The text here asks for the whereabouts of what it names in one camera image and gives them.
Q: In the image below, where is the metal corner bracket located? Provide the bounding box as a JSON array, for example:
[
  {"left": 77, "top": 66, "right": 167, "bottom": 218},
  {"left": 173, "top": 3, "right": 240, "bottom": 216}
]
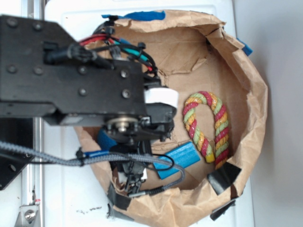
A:
[{"left": 15, "top": 205, "right": 40, "bottom": 227}]

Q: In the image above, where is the grey braided cable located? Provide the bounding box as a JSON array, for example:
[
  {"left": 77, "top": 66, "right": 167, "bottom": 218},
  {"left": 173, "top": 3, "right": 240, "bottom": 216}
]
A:
[{"left": 0, "top": 140, "right": 187, "bottom": 196}]

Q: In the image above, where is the blue wooden block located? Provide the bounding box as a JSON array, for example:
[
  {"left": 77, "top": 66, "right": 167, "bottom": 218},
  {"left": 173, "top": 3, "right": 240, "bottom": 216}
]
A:
[{"left": 154, "top": 142, "right": 200, "bottom": 180}]

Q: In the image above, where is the blue dimpled ball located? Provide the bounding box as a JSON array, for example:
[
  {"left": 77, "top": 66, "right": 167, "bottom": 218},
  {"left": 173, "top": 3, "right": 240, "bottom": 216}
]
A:
[{"left": 97, "top": 129, "right": 117, "bottom": 150}]

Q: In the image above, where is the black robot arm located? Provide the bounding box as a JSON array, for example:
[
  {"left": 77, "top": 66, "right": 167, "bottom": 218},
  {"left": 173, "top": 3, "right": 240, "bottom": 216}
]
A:
[{"left": 0, "top": 15, "right": 178, "bottom": 197}]

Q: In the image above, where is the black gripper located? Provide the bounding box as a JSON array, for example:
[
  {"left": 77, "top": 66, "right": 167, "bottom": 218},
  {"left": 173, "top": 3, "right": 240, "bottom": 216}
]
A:
[{"left": 103, "top": 82, "right": 178, "bottom": 197}]

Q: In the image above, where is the white cutting board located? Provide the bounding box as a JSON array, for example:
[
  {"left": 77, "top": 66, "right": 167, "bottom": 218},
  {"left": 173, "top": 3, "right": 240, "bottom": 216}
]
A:
[{"left": 42, "top": 0, "right": 254, "bottom": 227}]

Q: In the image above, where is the brown paper bag tray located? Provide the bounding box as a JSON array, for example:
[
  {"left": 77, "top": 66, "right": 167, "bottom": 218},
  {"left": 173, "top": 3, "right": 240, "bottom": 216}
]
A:
[{"left": 75, "top": 9, "right": 270, "bottom": 227}]

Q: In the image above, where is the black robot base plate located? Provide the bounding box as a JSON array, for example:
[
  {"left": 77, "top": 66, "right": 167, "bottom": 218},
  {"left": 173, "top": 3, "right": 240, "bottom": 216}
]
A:
[{"left": 0, "top": 118, "right": 34, "bottom": 190}]

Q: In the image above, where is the multicolour rope toy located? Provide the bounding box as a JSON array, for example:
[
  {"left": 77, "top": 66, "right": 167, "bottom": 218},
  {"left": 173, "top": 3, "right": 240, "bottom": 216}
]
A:
[{"left": 182, "top": 91, "right": 229, "bottom": 170}]

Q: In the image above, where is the red green black wire bundle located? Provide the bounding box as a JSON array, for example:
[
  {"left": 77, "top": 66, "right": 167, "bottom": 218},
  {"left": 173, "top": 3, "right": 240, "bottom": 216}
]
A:
[{"left": 79, "top": 14, "right": 159, "bottom": 76}]

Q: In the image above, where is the aluminium frame rail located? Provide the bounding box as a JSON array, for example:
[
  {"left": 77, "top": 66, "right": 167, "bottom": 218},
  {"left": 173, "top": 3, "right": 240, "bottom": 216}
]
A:
[{"left": 21, "top": 0, "right": 46, "bottom": 227}]

